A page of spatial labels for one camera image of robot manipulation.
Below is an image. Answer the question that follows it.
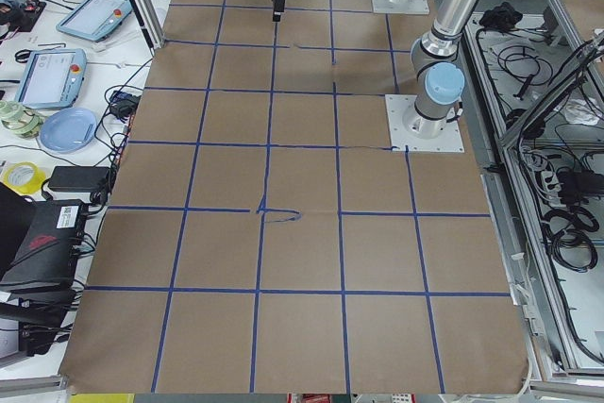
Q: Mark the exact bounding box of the yellow tape roll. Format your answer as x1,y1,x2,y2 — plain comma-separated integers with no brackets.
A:
2,162,46,195

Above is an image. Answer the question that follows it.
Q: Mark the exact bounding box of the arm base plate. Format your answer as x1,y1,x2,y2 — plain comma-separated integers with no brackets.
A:
385,94,464,153
372,0,429,15

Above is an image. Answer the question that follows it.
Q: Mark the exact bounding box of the lower blue teach pendant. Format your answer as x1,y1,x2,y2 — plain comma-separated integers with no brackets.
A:
15,49,87,110

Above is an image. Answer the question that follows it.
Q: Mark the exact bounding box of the green tape roll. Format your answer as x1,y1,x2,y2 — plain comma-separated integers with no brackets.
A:
1,101,45,139

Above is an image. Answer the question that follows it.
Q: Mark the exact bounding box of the black power adapter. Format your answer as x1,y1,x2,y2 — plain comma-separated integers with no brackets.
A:
47,166,109,193

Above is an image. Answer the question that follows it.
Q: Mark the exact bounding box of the upper blue teach pendant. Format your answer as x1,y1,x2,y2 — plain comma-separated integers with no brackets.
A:
56,0,132,42

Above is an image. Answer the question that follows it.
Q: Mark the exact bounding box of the blue plastic plate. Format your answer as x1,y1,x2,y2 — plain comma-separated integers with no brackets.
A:
39,108,97,153

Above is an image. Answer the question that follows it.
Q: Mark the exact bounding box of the brown paper table mat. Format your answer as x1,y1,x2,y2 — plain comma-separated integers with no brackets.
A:
60,0,528,394

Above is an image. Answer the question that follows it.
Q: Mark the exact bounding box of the black computer box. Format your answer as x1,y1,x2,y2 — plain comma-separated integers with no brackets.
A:
1,185,88,294

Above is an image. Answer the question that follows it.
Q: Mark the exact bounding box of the blue teach pendant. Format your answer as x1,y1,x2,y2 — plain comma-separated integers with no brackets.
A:
56,0,132,42
15,49,87,110

